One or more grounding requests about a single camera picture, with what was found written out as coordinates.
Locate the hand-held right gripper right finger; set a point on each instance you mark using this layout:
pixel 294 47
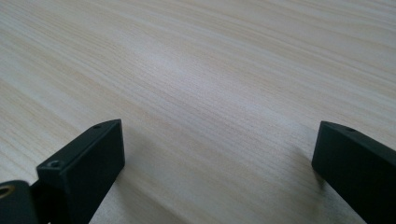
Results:
pixel 358 168

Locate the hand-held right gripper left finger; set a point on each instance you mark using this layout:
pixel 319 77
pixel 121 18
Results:
pixel 84 161

